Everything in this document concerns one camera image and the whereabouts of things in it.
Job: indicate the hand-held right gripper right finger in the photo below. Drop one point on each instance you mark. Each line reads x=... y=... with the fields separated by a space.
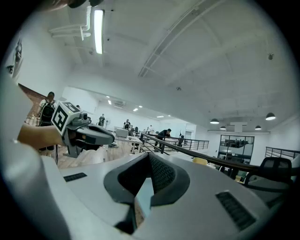
x=168 y=178

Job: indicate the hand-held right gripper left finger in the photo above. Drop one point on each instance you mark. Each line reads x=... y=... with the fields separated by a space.
x=122 y=185

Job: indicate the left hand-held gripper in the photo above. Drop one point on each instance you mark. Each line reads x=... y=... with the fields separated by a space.
x=61 y=117

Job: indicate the person's left forearm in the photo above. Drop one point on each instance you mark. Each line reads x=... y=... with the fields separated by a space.
x=39 y=136

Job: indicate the standing fan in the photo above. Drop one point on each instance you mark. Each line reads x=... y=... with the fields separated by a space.
x=108 y=123

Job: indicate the white work table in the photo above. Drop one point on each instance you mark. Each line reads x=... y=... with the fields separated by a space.
x=131 y=139

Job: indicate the yellow plastic basin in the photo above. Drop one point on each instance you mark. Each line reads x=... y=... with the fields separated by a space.
x=199 y=161

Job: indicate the black metal railing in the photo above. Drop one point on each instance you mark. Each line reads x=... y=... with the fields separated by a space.
x=211 y=159

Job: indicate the glass-walled office room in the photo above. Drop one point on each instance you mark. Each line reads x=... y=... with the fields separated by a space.
x=236 y=147

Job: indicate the black office chair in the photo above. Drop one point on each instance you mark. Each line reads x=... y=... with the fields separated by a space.
x=276 y=166

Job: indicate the long ceiling strip light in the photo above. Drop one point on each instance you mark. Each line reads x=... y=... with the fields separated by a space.
x=98 y=30

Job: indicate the white ceiling pipes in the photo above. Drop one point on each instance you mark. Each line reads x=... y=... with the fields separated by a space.
x=70 y=31

